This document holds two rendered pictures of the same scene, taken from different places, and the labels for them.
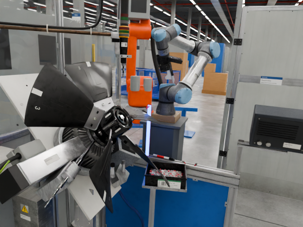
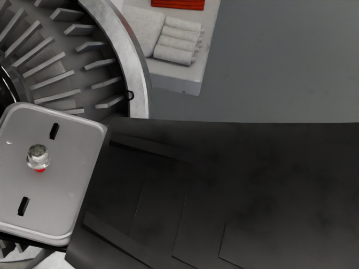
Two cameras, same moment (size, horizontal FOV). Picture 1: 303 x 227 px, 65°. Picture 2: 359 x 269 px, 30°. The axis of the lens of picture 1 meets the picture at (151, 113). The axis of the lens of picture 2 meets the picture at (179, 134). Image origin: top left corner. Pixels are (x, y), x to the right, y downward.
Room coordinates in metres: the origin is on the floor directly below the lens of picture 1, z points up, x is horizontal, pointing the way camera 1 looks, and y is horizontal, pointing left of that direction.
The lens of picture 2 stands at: (1.06, -0.11, 1.50)
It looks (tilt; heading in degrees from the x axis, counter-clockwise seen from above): 49 degrees down; 74
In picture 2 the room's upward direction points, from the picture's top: 8 degrees clockwise
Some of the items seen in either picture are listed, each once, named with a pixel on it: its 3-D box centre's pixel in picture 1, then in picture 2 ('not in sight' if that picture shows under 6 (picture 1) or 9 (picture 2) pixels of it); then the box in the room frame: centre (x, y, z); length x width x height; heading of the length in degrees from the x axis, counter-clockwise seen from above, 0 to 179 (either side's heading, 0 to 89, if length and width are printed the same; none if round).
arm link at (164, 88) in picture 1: (167, 91); not in sight; (1.77, -0.11, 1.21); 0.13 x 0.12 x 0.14; 38
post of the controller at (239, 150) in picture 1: (238, 157); not in sight; (1.21, -0.49, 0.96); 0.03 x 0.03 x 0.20; 70
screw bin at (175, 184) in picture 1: (165, 174); not in sight; (1.18, -0.10, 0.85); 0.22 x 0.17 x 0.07; 86
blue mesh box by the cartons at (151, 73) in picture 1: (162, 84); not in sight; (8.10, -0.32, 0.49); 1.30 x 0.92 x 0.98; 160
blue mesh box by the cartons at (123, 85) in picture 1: (134, 82); not in sight; (8.40, 0.65, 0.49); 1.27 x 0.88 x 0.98; 160
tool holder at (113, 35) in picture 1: (121, 45); not in sight; (1.05, 0.14, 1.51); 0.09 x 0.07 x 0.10; 105
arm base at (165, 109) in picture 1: (165, 106); not in sight; (1.78, -0.11, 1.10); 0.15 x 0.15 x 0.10
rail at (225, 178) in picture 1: (162, 164); not in sight; (1.36, -0.09, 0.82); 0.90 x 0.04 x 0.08; 70
